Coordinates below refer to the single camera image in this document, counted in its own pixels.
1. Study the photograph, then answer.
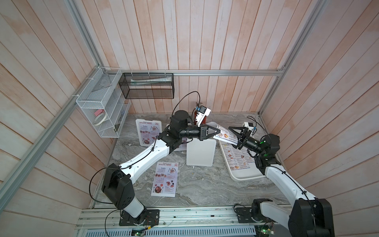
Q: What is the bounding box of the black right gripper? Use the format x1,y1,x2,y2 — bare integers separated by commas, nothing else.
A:
226,129,265,158

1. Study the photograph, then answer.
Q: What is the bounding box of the white wire wall shelf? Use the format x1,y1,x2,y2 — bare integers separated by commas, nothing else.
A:
76,67,131,138

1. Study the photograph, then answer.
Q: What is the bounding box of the white menu holder middle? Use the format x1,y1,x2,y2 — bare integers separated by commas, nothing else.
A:
174,138,191,152

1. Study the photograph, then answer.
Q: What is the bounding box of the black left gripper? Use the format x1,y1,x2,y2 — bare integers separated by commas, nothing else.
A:
179,123,220,141

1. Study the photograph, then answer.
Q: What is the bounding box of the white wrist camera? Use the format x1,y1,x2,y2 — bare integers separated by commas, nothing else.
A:
243,122,257,134
196,105,211,127

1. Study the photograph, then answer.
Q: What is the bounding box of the red special menu sheet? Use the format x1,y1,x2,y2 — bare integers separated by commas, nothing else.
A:
151,162,179,198

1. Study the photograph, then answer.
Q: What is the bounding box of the dim sum inn menu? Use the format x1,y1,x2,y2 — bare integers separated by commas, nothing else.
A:
206,122,238,145
220,142,256,171

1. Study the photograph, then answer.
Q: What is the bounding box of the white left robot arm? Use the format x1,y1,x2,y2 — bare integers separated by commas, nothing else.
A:
101,110,221,225

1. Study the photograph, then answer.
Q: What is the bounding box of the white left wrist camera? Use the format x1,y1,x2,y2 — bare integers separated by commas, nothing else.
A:
196,105,211,127

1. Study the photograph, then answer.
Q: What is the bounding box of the white menu holder front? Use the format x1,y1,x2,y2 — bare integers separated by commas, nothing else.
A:
186,138,216,167

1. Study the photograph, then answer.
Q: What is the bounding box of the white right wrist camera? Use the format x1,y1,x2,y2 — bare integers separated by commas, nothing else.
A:
243,122,257,134

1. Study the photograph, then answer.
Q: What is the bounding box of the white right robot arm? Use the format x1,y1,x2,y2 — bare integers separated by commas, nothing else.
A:
229,126,335,237

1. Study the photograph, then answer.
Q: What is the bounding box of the white tape roll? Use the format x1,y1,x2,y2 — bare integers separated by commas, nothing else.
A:
93,112,108,126

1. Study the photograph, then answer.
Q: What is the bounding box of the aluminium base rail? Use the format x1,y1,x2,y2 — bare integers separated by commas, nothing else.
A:
74,204,290,237

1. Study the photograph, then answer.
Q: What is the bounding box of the white menu holder left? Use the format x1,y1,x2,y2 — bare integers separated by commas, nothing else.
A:
136,118,162,147

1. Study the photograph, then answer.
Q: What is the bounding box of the black mesh wall basket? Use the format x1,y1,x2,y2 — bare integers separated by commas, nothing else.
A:
118,72,175,100

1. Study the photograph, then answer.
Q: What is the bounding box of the white plastic tray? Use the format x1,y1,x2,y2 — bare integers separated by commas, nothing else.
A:
219,141,264,182

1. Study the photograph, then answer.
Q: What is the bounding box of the pink eraser block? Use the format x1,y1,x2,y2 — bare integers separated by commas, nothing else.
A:
94,109,104,117

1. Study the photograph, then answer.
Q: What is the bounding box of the red metal bucket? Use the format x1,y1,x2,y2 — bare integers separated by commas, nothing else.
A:
194,111,201,126

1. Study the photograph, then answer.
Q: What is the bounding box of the white menu holder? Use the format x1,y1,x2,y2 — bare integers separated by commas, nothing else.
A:
174,138,191,152
186,138,216,167
136,118,162,147

